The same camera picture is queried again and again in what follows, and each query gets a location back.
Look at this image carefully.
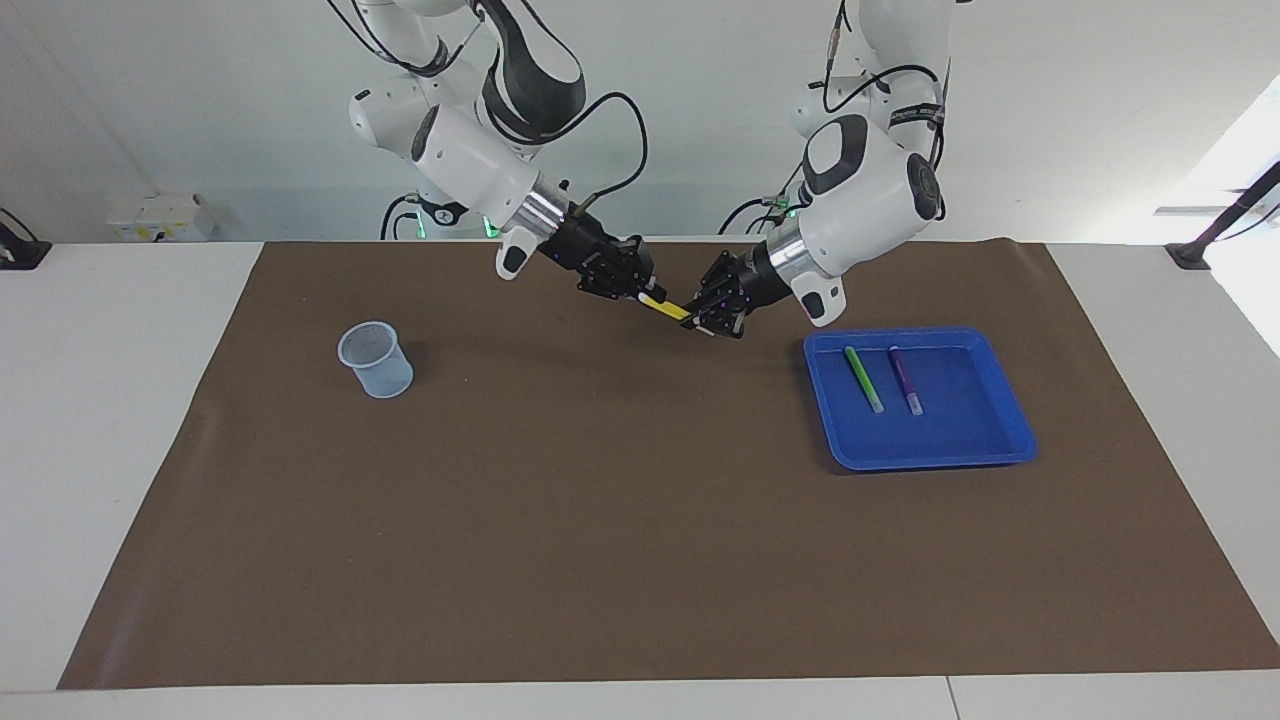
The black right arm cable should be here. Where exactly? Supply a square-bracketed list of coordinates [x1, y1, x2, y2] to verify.
[560, 92, 649, 216]

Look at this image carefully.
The purple pen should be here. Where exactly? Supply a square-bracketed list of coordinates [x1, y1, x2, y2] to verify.
[888, 346, 925, 417]

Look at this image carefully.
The black base cable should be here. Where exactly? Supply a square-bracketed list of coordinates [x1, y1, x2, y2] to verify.
[380, 193, 421, 241]
[718, 150, 811, 236]

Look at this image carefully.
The black stand with pole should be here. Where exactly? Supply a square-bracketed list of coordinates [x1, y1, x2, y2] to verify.
[1165, 160, 1280, 271]

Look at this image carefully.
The black left base cable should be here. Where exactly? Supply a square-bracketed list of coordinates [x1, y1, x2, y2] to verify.
[718, 150, 811, 236]

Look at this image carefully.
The small black table clamp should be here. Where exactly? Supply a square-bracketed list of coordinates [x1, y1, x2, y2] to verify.
[0, 207, 53, 271]

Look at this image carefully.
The blue plastic tray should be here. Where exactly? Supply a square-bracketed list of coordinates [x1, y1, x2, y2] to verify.
[804, 326, 1039, 472]

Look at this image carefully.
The translucent plastic cup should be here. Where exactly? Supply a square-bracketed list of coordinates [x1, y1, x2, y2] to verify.
[337, 321, 415, 400]

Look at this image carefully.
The brown table mat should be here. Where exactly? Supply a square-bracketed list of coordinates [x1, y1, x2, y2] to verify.
[57, 240, 1280, 691]

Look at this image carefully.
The white power strip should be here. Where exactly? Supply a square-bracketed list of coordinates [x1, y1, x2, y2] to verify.
[108, 195, 216, 243]

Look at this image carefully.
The green pen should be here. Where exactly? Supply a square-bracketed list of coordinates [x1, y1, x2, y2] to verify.
[844, 345, 886, 414]

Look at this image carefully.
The black right base cable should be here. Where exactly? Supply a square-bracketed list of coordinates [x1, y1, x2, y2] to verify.
[380, 193, 421, 241]

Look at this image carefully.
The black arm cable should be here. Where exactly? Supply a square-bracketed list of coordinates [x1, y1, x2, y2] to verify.
[825, 0, 948, 169]
[560, 92, 649, 216]

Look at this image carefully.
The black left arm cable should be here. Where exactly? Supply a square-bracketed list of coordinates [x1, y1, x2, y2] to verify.
[825, 0, 948, 169]

